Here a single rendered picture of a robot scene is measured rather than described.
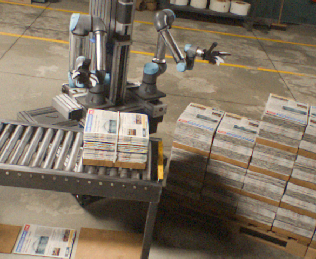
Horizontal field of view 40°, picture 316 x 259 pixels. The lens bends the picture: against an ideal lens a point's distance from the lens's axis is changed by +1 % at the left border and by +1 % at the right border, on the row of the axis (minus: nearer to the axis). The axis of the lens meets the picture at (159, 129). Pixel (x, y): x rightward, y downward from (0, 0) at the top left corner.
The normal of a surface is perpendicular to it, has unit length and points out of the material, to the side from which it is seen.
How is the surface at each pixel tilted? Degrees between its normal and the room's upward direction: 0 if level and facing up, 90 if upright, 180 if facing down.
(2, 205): 0
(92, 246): 0
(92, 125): 2
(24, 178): 90
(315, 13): 90
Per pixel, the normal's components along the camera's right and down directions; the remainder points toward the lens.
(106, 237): 0.15, -0.86
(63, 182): 0.00, 0.49
